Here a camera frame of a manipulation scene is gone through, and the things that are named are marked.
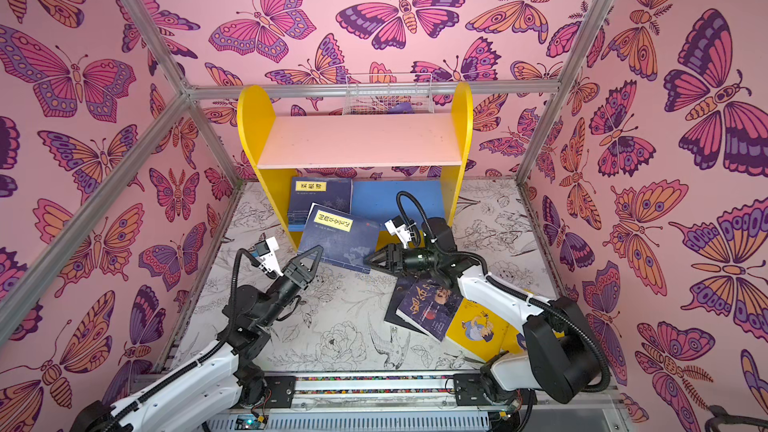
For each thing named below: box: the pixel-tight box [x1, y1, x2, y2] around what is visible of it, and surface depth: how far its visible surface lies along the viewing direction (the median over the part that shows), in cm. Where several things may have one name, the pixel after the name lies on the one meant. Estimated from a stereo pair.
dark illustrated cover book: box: [396, 276, 463, 342], surface depth 86 cm
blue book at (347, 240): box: [300, 202, 381, 274], surface depth 73 cm
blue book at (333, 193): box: [288, 177, 353, 217], surface depth 92 cm
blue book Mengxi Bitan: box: [288, 212, 309, 232], surface depth 91 cm
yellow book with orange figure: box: [445, 298, 526, 362], surface depth 83 cm
